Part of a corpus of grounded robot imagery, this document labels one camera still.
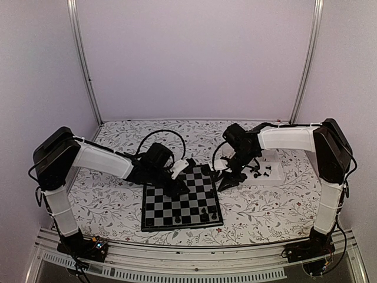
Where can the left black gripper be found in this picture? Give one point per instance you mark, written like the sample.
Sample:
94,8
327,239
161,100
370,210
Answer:
174,190

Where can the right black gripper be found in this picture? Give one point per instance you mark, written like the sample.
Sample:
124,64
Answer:
231,180

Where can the black white chessboard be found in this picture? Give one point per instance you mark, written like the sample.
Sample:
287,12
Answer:
158,211

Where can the white plastic tray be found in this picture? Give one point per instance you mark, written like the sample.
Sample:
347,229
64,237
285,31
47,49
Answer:
265,170

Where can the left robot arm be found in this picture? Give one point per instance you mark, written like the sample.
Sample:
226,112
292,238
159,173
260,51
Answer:
64,152

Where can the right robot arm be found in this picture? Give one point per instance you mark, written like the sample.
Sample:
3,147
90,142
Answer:
334,157

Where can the floral patterned table mat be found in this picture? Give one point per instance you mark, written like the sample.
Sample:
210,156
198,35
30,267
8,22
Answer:
278,203

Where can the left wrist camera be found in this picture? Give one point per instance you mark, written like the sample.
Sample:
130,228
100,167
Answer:
180,166

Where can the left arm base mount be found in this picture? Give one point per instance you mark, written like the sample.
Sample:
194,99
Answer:
94,249

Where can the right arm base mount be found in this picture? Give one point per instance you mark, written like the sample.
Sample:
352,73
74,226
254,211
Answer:
309,253

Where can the right aluminium frame post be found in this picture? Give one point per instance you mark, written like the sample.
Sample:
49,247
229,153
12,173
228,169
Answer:
310,54

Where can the aluminium frame post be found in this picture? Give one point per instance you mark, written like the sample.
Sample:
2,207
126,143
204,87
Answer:
310,54
79,45

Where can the left aluminium frame post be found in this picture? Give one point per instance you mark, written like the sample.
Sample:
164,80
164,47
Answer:
79,45

